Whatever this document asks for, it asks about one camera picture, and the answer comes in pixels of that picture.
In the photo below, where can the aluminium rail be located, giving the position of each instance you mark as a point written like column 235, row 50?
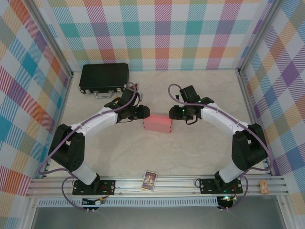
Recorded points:
column 171, row 186

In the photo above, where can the black controller with green light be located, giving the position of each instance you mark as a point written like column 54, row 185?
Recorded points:
column 225, row 201

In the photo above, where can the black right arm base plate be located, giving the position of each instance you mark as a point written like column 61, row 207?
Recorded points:
column 207, row 186

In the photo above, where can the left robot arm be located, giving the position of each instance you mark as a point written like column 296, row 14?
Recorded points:
column 100, row 119

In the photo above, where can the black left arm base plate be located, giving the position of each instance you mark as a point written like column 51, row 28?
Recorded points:
column 107, row 187

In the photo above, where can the purple yellow card box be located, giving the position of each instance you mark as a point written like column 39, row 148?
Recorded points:
column 150, row 181

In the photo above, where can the small orange wooden block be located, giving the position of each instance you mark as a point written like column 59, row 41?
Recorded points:
column 263, row 187

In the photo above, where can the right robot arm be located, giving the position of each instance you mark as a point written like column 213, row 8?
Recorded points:
column 221, row 119

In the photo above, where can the aluminium frame post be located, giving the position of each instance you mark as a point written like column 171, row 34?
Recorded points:
column 50, row 40
column 259, row 38

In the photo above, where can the pink cloth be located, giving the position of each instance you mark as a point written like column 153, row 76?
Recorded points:
column 158, row 121

